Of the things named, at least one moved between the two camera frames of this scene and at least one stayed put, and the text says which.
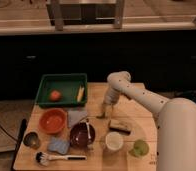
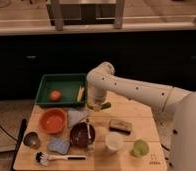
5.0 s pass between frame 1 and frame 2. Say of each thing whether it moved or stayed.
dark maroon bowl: stayed
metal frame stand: stayed
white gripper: moved
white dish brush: stayed
